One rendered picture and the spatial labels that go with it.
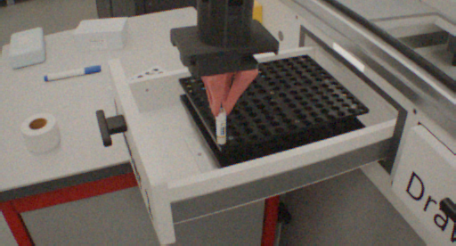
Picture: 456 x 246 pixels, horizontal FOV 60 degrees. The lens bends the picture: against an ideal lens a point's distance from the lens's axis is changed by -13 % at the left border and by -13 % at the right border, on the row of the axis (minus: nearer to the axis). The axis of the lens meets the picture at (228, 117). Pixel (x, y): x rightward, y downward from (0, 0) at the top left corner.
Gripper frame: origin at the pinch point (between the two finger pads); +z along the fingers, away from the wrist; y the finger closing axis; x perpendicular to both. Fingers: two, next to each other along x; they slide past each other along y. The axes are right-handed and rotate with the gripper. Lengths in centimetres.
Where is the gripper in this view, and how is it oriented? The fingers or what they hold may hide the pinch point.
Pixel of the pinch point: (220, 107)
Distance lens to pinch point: 51.3
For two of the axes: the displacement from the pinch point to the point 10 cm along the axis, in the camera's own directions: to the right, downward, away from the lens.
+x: 3.4, 5.7, -7.5
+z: -0.5, 8.0, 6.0
